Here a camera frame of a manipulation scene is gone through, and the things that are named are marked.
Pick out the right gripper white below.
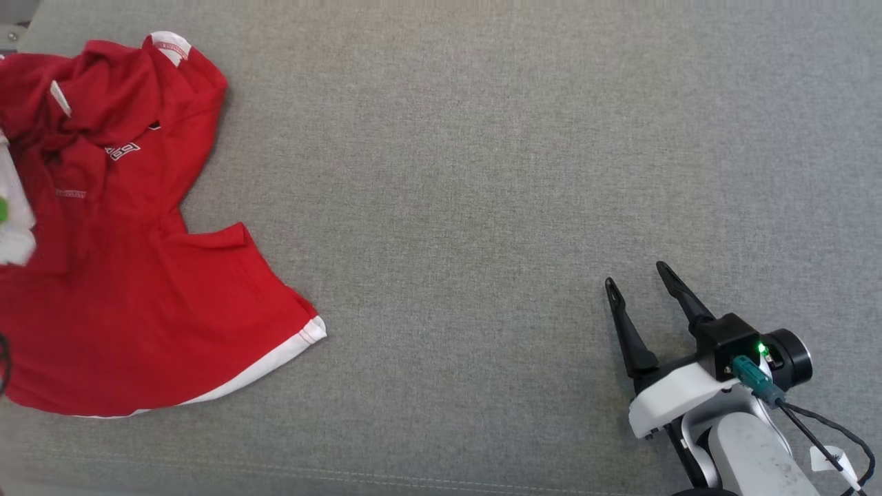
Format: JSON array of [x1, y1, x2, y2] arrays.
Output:
[[604, 261, 743, 440]]

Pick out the red shorts with white hem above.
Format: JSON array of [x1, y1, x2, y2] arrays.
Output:
[[0, 207, 328, 419]]

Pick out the red jersey with white sleeves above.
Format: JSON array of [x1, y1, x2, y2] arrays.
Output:
[[0, 31, 229, 276]]

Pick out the grey fabric sofa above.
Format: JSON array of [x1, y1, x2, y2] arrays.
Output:
[[0, 0, 882, 496]]

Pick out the grey metal floor foot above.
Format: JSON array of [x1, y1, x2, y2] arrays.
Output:
[[0, 0, 42, 56]]

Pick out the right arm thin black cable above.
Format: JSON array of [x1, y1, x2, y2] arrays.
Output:
[[779, 402, 877, 493]]

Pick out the right cable white paper tag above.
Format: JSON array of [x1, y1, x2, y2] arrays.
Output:
[[810, 446, 863, 491]]

